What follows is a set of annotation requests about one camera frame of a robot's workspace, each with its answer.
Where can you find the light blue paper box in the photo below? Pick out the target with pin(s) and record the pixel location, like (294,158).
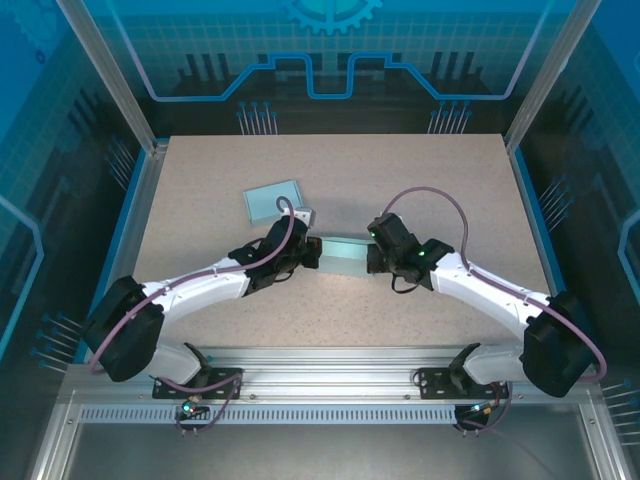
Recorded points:
(345,257)
(267,202)

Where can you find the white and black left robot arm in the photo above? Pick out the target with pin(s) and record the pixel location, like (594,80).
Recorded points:
(125,330)

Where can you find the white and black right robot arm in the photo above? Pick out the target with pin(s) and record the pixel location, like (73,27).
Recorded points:
(555,345)

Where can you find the blue table side panel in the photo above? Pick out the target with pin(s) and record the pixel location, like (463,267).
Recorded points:
(531,200)
(131,200)

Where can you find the grey metal shelf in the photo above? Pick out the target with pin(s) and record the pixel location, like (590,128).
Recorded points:
(320,450)

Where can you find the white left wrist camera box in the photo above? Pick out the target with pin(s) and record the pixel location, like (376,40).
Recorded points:
(306,215)

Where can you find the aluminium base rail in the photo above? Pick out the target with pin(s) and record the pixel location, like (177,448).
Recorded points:
(325,375)

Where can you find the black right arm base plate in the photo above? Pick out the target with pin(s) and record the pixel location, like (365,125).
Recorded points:
(440,382)

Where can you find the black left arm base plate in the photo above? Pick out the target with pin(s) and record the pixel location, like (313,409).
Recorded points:
(220,382)

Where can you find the aluminium frame post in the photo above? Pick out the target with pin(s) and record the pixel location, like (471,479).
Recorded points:
(550,75)
(115,80)

